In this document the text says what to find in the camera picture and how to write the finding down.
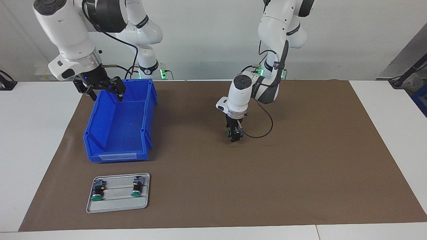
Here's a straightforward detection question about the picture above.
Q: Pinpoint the green push button black block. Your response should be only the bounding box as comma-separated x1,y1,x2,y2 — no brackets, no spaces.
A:
131,176,145,198

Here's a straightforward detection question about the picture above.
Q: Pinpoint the brown paper table mat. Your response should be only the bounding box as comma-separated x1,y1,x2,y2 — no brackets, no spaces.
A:
18,79,427,232

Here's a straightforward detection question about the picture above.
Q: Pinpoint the blue storage crate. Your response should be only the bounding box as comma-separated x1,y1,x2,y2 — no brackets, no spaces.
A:
411,83,427,118

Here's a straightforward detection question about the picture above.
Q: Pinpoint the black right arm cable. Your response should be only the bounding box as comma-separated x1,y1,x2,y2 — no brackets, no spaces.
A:
82,0,139,75

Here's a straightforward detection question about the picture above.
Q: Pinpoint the black base power cable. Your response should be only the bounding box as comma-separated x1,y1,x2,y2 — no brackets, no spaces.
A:
241,64,264,75

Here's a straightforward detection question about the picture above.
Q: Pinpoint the black clamp mount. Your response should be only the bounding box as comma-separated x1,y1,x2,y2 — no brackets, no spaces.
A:
0,70,18,91

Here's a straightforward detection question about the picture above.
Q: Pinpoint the blue plastic storage bin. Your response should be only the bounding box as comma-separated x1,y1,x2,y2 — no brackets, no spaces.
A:
83,78,158,163

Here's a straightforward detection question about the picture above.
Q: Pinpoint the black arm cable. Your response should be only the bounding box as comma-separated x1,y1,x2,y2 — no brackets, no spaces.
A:
239,40,279,139
82,0,139,75

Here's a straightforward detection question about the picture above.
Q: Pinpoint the grey metal tray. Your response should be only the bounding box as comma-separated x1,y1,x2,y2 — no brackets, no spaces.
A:
86,173,150,214

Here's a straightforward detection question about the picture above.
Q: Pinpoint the black stand pole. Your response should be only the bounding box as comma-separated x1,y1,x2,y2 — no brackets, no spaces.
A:
389,53,427,89

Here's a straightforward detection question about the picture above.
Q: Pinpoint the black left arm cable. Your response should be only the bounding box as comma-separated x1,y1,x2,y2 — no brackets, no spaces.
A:
239,40,279,139

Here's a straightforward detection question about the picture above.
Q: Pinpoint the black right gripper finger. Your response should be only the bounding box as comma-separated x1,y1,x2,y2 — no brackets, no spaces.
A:
105,76,126,102
73,77,97,101

